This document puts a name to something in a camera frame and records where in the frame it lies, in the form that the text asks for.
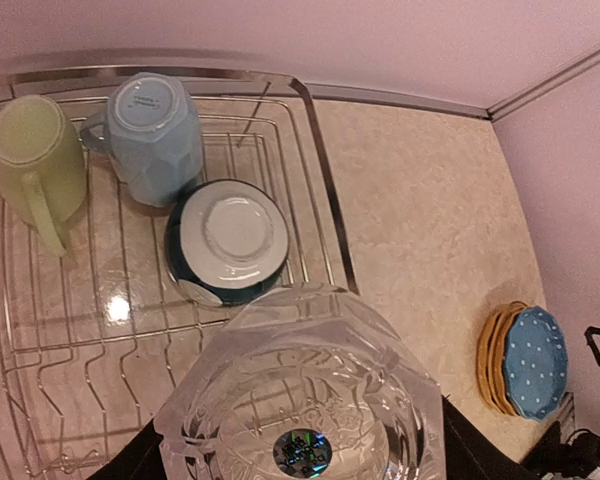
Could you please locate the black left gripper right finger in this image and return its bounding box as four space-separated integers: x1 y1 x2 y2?
442 397 535 480

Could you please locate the blue plate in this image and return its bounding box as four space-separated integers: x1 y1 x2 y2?
503 306 569 422

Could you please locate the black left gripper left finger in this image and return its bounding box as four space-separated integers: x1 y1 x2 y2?
88 421 164 480

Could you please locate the yellow polka dot plate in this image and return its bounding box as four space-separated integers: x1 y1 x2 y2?
476 301 528 417

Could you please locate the steel wire dish rack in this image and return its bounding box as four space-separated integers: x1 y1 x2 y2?
0 67 357 479

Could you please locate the light blue faceted cup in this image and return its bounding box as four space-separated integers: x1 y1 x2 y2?
80 72 203 207

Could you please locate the teal and white bowl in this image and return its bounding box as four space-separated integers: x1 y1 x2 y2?
164 179 290 307

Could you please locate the clear glass cup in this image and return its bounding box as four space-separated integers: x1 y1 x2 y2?
154 285 446 479

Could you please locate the light green mug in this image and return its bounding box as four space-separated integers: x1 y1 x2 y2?
0 95 87 257

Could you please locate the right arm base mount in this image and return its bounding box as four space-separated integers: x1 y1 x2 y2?
522 421 600 479

